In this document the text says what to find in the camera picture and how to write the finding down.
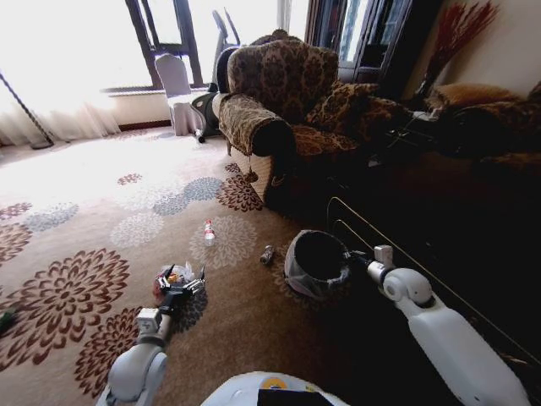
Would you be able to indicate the thin gold metal frame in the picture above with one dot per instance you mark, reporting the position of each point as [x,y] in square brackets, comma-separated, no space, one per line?
[406,254]

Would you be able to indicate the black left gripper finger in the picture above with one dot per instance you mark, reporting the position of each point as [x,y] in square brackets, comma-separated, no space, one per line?
[198,283]
[165,277]

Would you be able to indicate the floor lamp stand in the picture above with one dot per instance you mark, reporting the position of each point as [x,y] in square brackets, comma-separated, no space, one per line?
[29,114]

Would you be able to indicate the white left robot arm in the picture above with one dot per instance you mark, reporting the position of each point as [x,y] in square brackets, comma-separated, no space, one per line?
[135,363]

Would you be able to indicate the green trash piece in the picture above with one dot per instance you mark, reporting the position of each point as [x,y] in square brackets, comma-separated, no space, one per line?
[6,321]

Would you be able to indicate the white sheer curtain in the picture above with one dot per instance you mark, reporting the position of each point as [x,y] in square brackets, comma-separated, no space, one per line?
[59,120]

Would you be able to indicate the brown patterned armchair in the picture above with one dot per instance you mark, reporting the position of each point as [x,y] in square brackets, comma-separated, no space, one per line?
[279,105]

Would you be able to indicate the black trash bin with liner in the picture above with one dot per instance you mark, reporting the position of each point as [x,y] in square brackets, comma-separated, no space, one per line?
[315,262]

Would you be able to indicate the exercise machine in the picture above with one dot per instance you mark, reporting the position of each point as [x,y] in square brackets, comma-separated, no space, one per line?
[211,101]

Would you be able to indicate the brown patterned sofa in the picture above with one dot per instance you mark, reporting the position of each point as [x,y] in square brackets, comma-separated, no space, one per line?
[486,114]

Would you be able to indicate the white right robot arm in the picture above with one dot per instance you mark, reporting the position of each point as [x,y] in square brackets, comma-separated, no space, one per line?
[448,334]

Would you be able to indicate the brown patterned cushion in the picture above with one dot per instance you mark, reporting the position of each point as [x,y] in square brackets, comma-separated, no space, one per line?
[342,108]

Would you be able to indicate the white robot front shell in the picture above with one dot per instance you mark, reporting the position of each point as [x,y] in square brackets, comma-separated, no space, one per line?
[274,391]

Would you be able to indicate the crumpled plastic wrapper trash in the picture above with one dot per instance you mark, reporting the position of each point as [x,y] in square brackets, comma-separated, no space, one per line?
[181,272]

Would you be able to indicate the clear plastic bottle red label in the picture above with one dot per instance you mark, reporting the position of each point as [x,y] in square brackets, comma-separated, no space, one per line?
[209,234]

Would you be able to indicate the dark wooden cabinet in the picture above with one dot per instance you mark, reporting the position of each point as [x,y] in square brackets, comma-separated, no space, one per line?
[372,42]

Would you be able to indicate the red dried plant bunch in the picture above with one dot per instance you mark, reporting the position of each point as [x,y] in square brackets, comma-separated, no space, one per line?
[458,34]

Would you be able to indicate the dark window frame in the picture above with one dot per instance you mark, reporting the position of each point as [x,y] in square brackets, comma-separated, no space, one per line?
[169,42]

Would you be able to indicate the white covered chair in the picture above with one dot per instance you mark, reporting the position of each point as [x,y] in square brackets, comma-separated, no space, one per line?
[175,93]

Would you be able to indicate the crushed metal can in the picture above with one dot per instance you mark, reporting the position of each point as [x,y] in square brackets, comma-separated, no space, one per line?
[268,256]

